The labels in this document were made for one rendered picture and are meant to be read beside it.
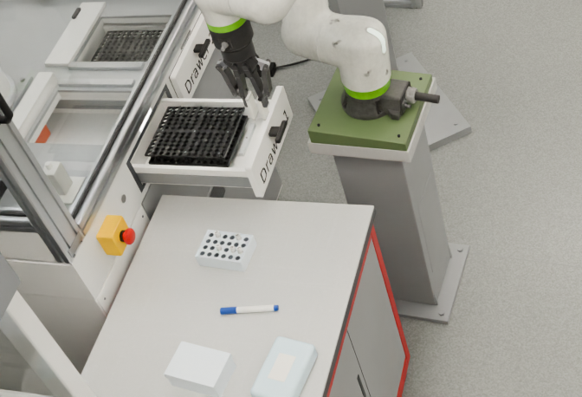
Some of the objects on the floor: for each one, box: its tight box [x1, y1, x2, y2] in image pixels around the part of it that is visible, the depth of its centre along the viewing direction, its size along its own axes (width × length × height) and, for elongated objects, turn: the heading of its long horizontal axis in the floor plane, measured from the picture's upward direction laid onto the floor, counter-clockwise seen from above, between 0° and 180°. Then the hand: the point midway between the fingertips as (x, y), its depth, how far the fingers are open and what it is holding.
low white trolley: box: [81, 195, 411, 397], centre depth 253 cm, size 58×62×76 cm
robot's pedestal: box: [307, 77, 470, 324], centre depth 285 cm, size 30×30×76 cm
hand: (257, 106), depth 229 cm, fingers closed
